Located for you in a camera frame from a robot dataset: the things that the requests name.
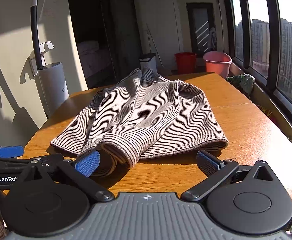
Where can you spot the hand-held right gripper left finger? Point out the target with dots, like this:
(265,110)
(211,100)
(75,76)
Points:
(88,163)

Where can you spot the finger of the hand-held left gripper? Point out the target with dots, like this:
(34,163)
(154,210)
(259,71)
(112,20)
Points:
(9,152)
(15,161)

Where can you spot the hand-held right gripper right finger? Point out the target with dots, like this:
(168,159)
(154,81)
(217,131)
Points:
(207,165)

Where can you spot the striped knit garment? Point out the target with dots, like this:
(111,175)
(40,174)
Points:
(148,110)

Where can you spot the green potted plant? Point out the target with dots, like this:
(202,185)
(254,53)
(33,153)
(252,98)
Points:
(245,81)

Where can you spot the pink plastic basin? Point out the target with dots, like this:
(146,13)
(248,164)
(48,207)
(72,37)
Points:
(217,65)

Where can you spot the red bucket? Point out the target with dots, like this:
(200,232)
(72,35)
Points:
(185,62)

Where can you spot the bed with pale bedding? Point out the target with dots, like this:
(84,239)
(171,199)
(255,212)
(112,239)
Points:
(93,57)

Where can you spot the white trash bin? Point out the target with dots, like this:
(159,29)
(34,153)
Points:
(148,62)

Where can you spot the pale hanging cloth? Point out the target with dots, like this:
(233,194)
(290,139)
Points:
(213,40)

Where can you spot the thin dark long pole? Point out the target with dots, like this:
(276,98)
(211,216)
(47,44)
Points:
(220,25)

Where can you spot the white closet door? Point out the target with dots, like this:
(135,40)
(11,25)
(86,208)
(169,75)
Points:
(158,17)

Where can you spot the white wall hook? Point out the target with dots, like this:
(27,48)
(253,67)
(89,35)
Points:
(46,46)

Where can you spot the black window frame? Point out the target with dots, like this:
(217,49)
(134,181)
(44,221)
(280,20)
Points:
(271,55)

